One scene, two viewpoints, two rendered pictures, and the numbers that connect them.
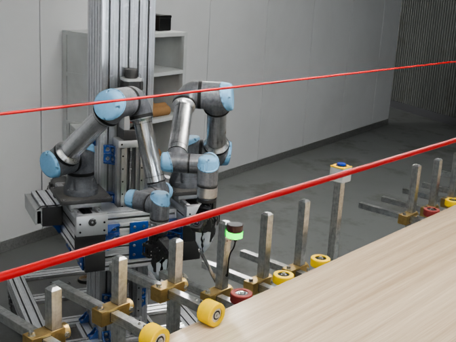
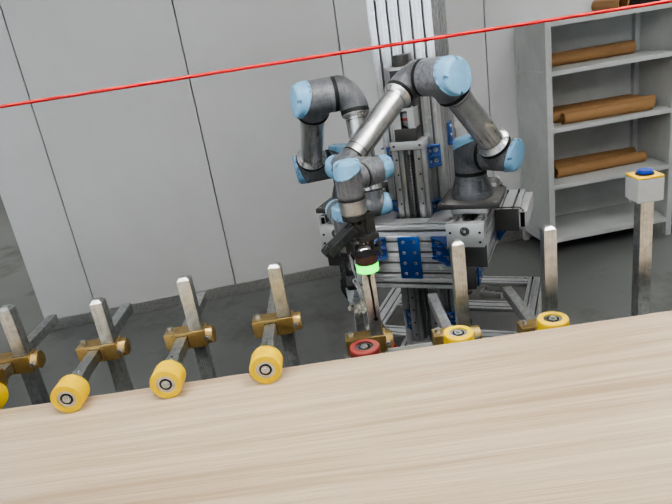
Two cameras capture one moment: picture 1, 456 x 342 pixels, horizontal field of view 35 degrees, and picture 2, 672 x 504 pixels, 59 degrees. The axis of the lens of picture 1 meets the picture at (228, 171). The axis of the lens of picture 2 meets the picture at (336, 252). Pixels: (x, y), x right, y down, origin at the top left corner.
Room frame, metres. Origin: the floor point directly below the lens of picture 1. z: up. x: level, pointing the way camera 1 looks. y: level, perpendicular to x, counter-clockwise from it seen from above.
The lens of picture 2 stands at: (1.47, -1.13, 1.69)
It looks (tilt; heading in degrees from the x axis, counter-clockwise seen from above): 20 degrees down; 51
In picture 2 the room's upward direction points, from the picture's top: 9 degrees counter-clockwise
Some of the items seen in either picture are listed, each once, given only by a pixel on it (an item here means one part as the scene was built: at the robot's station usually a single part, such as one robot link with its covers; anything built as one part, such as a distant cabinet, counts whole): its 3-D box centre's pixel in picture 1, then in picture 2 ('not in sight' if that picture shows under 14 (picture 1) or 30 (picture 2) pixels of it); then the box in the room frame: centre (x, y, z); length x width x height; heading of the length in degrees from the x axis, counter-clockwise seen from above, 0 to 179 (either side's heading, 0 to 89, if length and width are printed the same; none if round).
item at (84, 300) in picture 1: (102, 308); (186, 330); (2.11, 0.38, 0.95); 0.50 x 0.04 x 0.04; 49
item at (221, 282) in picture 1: (221, 281); (375, 325); (2.50, 0.00, 0.89); 0.04 x 0.04 x 0.48; 49
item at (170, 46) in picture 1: (125, 131); (594, 132); (5.53, 0.82, 0.77); 0.90 x 0.45 x 1.55; 146
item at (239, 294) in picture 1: (240, 305); (366, 363); (2.38, -0.07, 0.85); 0.08 x 0.08 x 0.11
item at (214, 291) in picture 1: (217, 295); (369, 342); (2.48, 0.01, 0.84); 0.14 x 0.06 x 0.05; 139
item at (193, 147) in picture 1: (188, 150); (471, 151); (3.26, 0.19, 1.20); 0.13 x 0.12 x 0.14; 89
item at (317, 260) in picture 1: (319, 269); (553, 335); (2.76, -0.40, 0.85); 0.08 x 0.08 x 0.11
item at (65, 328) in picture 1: (47, 336); (104, 349); (1.91, 0.50, 0.94); 0.14 x 0.06 x 0.05; 139
